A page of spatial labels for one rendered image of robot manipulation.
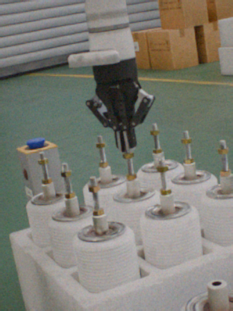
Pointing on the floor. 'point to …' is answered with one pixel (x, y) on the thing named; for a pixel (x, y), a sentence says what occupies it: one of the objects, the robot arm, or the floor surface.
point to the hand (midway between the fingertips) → (125, 140)
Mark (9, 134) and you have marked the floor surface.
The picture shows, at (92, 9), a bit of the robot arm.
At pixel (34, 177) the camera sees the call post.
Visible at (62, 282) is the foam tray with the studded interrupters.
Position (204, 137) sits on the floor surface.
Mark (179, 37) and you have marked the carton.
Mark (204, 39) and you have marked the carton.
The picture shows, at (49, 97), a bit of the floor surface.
